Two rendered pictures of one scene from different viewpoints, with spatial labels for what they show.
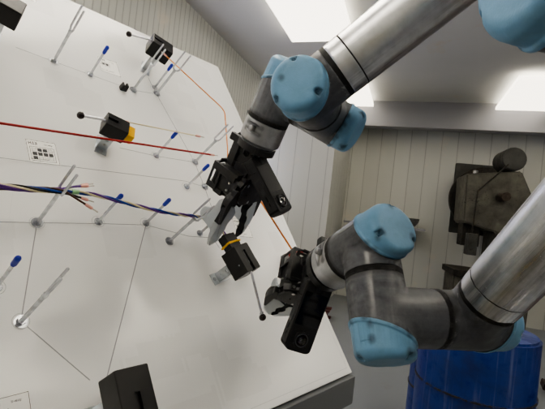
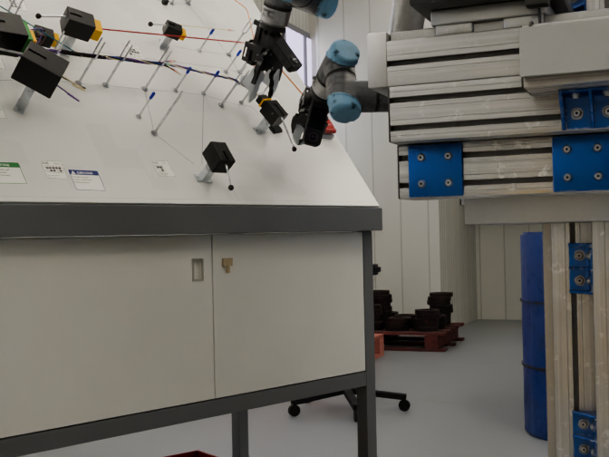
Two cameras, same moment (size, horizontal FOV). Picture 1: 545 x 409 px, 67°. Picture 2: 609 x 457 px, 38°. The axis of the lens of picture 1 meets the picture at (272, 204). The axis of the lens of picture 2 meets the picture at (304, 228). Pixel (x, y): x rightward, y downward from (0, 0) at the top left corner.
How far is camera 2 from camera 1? 165 cm
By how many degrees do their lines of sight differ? 4
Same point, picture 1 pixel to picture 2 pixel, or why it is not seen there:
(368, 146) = not seen: hidden behind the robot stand
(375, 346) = (335, 103)
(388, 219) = (342, 45)
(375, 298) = (336, 83)
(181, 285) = (234, 131)
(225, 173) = (254, 48)
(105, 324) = (194, 141)
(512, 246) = not seen: hidden behind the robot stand
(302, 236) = (402, 217)
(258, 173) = (275, 43)
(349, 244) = (324, 64)
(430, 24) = not seen: outside the picture
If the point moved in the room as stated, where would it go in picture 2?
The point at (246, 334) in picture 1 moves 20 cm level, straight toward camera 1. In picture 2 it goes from (285, 165) to (279, 159)
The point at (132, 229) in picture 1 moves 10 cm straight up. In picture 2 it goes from (196, 96) to (195, 59)
